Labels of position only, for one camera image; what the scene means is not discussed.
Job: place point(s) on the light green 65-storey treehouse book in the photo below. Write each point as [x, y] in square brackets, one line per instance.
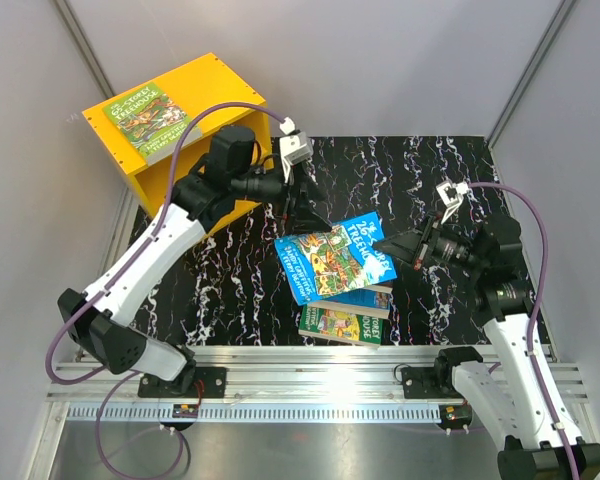
[150, 120]

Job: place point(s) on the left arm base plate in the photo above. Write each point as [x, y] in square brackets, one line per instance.
[207, 381]

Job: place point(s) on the green 104-storey treehouse book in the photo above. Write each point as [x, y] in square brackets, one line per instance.
[342, 327]

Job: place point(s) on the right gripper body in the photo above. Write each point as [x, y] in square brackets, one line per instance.
[431, 230]

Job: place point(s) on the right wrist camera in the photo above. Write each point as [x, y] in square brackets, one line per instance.
[452, 195]

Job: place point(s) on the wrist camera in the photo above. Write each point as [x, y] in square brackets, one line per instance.
[452, 195]
[295, 146]

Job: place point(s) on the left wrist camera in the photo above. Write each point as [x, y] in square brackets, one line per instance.
[295, 146]

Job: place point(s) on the white slotted cable duct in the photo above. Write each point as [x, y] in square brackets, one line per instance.
[419, 413]

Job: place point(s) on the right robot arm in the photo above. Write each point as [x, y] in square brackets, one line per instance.
[534, 433]

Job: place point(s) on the blue 26-storey treehouse book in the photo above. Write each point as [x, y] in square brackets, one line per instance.
[325, 264]

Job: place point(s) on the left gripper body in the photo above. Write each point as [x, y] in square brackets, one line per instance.
[289, 208]

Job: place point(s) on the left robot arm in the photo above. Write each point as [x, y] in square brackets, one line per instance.
[99, 318]

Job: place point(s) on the blue paperback book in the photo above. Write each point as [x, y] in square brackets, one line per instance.
[373, 300]

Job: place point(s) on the aluminium mounting rail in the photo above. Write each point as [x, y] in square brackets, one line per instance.
[311, 374]

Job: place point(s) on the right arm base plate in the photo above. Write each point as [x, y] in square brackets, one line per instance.
[420, 383]

